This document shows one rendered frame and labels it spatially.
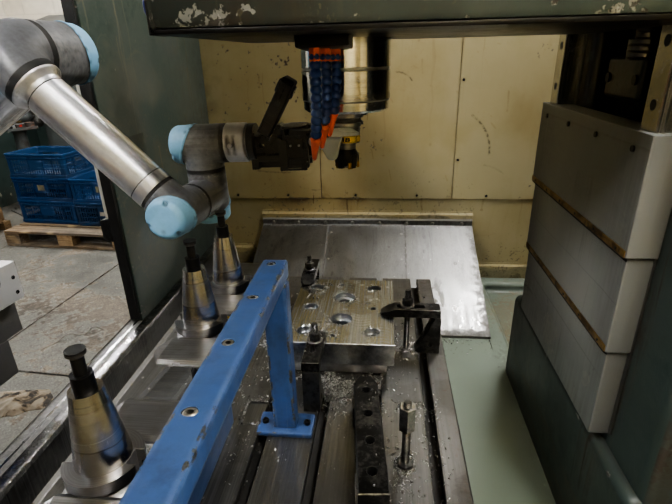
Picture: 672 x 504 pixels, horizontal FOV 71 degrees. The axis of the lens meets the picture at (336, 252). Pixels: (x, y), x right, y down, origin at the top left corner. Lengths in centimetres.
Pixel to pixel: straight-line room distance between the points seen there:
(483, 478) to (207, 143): 95
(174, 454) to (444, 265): 155
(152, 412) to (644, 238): 68
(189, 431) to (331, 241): 156
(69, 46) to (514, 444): 131
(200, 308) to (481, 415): 97
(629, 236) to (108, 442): 69
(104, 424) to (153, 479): 6
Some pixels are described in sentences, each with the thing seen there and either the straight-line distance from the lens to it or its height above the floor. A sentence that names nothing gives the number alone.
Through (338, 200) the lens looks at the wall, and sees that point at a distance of 200.
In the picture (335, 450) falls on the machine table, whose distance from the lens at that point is 87.
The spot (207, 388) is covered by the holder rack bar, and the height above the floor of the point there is 123.
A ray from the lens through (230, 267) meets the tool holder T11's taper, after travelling 68.
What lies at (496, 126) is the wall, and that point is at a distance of 197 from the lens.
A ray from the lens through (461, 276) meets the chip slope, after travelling 185.
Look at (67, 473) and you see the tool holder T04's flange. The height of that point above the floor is 123.
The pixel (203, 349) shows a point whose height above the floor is 122.
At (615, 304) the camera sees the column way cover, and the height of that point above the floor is 116.
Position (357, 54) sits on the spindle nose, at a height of 152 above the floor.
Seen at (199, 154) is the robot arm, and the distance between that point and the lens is 95.
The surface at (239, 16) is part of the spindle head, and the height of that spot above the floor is 156.
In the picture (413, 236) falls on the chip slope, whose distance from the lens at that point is 197.
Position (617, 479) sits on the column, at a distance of 97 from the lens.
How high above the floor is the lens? 152
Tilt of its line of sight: 23 degrees down
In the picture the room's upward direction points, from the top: 1 degrees counter-clockwise
